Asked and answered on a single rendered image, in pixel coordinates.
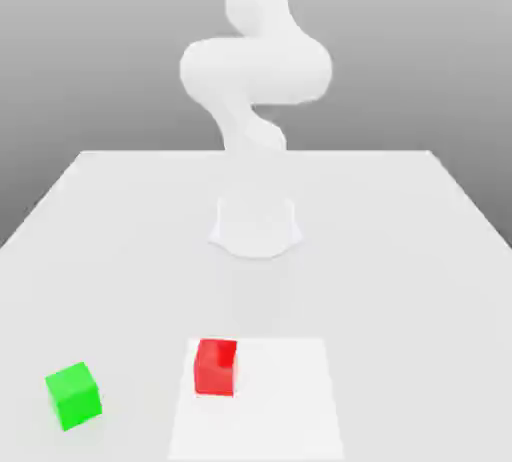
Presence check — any small red cube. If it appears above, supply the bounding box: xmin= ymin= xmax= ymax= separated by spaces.
xmin=193 ymin=337 xmax=239 ymax=398

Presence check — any small green cube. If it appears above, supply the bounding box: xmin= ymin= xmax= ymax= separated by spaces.
xmin=44 ymin=360 xmax=104 ymax=433

